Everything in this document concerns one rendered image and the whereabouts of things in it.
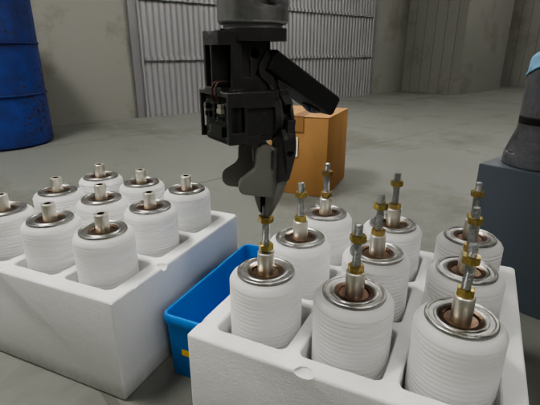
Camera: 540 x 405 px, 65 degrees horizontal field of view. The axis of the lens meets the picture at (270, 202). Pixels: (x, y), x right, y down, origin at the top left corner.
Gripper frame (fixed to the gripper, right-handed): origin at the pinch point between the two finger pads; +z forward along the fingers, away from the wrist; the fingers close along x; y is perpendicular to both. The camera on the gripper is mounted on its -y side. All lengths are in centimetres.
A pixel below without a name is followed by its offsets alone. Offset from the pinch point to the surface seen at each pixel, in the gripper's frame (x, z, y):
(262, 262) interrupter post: 0.6, 7.6, 1.5
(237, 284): 0.3, 9.9, 5.0
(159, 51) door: -317, -17, -92
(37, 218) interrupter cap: -36.5, 9.3, 24.3
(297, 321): 4.2, 15.6, -1.7
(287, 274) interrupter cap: 2.4, 9.3, -1.1
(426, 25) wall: -350, -48, -455
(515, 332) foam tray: 19.9, 16.6, -25.2
